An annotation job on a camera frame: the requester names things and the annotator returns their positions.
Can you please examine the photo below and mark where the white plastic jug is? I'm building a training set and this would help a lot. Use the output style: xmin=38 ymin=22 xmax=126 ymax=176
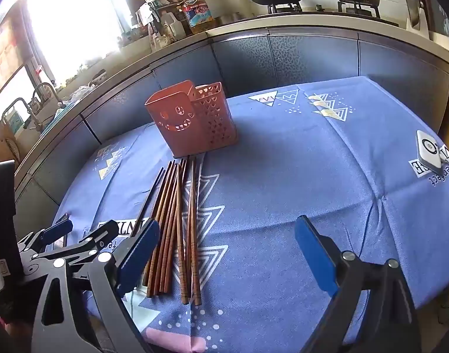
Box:
xmin=162 ymin=13 xmax=185 ymax=41

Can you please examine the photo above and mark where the blue printed tablecloth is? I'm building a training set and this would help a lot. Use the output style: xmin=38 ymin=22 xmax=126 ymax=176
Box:
xmin=53 ymin=75 xmax=449 ymax=353

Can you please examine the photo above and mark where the bundle of wooden chopsticks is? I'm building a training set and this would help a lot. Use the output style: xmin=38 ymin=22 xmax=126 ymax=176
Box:
xmin=142 ymin=156 xmax=203 ymax=307

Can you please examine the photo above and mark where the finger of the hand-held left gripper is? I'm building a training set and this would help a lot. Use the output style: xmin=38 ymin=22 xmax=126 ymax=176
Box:
xmin=17 ymin=219 xmax=74 ymax=254
xmin=31 ymin=224 xmax=120 ymax=267

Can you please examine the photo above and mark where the cooking oil bottle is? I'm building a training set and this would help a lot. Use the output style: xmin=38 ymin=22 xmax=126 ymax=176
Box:
xmin=183 ymin=0 xmax=215 ymax=35

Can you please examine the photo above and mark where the pink plastic utensil holder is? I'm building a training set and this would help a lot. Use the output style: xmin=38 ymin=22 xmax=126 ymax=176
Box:
xmin=144 ymin=80 xmax=239 ymax=159

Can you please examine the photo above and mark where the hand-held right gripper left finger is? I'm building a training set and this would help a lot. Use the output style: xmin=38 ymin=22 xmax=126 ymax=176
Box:
xmin=31 ymin=219 xmax=161 ymax=353

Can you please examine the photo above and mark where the kitchen window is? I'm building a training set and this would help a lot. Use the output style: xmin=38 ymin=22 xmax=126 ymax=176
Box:
xmin=26 ymin=0 xmax=137 ymax=78

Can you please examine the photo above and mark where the metal faucet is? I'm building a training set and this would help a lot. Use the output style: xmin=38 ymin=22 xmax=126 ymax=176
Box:
xmin=33 ymin=83 xmax=65 ymax=109
xmin=2 ymin=97 xmax=41 ymax=133

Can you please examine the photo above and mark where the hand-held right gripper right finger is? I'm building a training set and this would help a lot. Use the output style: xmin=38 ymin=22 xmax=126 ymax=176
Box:
xmin=294 ymin=215 xmax=420 ymax=353

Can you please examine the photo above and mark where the steel hanging pan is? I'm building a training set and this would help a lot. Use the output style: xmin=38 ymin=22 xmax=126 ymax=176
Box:
xmin=397 ymin=0 xmax=425 ymax=30

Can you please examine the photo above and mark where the small white device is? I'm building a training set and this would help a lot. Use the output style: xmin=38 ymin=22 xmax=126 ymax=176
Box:
xmin=416 ymin=129 xmax=443 ymax=170

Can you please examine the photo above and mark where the dark slender chopstick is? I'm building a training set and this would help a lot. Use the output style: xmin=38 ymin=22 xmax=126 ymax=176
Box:
xmin=130 ymin=167 xmax=165 ymax=238

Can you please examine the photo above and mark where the gas stove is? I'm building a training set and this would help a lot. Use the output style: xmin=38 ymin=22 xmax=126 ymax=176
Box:
xmin=257 ymin=2 xmax=399 ymax=26

